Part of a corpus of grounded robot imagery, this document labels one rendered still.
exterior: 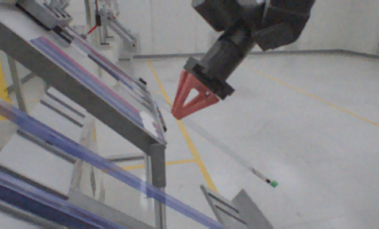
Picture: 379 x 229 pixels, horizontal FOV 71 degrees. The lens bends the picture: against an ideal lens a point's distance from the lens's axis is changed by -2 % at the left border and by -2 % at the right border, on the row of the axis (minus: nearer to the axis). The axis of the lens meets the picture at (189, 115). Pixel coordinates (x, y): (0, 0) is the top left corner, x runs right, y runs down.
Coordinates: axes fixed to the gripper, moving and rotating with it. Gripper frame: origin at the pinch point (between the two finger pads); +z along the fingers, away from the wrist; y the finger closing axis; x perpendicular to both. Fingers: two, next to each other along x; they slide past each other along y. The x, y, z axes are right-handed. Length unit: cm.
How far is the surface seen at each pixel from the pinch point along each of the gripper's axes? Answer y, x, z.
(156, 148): -33.7, 16.8, 17.3
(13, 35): -40, -33, 15
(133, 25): -700, 44, -25
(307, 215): -62, 136, 10
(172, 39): -695, 146, -67
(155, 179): -33.8, 23.7, 26.6
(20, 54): -40, -30, 18
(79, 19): -396, -45, 27
